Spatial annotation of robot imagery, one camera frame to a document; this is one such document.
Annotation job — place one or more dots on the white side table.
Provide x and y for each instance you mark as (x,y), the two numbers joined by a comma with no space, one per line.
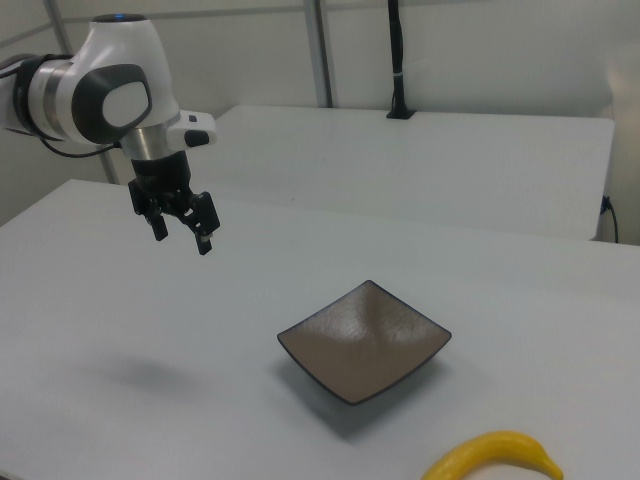
(400,165)

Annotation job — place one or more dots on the square brown ceramic plate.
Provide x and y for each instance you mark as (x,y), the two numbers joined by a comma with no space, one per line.
(360,350)

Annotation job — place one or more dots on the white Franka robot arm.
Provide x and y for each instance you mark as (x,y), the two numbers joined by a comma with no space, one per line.
(120,50)

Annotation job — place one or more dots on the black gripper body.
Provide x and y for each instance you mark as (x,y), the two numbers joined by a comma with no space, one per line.
(161,175)

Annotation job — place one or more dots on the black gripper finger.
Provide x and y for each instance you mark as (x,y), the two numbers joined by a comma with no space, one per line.
(204,222)
(160,227)

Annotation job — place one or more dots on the yellow banana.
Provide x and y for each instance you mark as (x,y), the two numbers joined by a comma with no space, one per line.
(480,446)

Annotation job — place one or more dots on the black camera stand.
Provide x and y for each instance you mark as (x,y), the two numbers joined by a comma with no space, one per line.
(398,60)

